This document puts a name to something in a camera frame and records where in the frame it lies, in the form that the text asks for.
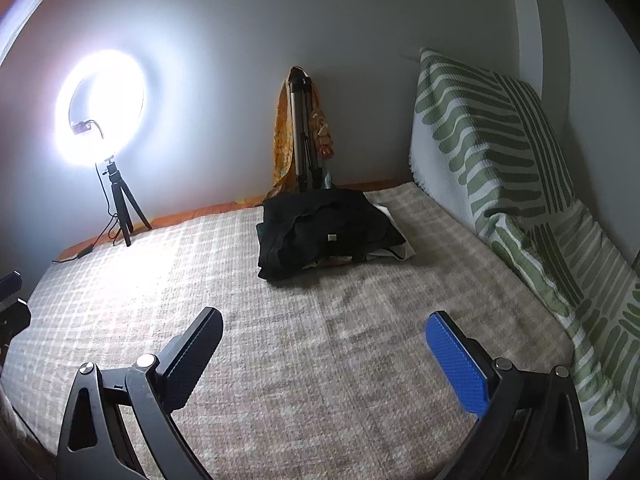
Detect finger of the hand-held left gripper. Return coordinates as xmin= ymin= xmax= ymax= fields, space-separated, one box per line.
xmin=0 ymin=270 xmax=24 ymax=302
xmin=0 ymin=297 xmax=32 ymax=361

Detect white printed garment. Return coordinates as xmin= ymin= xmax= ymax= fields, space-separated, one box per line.
xmin=305 ymin=203 xmax=417 ymax=267

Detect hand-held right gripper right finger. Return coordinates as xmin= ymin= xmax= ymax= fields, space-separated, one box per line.
xmin=425 ymin=311 xmax=590 ymax=480

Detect small black tripod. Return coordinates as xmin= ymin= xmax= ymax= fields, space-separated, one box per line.
xmin=101 ymin=159 xmax=153 ymax=247

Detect white ring light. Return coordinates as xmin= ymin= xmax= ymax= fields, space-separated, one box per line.
xmin=53 ymin=48 xmax=149 ymax=164

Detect black pants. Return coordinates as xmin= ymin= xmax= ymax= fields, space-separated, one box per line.
xmin=256 ymin=187 xmax=397 ymax=281

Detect folded tripod with orange cloth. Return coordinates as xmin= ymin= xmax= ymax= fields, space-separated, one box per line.
xmin=269 ymin=65 xmax=337 ymax=202

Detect silver tripod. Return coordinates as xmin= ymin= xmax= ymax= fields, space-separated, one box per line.
xmin=287 ymin=72 xmax=327 ymax=193

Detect orange bed sheet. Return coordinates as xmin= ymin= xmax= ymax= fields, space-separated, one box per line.
xmin=54 ymin=179 xmax=418 ymax=262

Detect green striped white pillow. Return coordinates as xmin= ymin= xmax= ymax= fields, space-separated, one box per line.
xmin=407 ymin=47 xmax=640 ymax=450

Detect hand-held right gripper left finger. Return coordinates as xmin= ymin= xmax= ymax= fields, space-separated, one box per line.
xmin=56 ymin=306 xmax=224 ymax=480

